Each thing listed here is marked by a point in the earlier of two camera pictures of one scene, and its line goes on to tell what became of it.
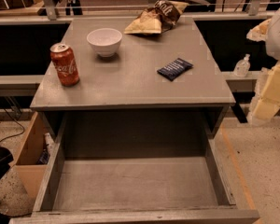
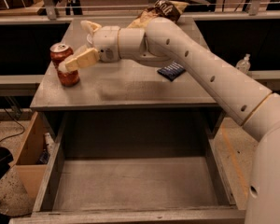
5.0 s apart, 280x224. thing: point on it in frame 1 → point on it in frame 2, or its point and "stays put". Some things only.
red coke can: [65, 64] stays put
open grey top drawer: [133, 167] stays put
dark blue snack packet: [175, 68] stays put
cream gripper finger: [274, 93] → [82, 60]
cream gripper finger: [259, 32] → [91, 27]
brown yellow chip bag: [159, 18] stays put
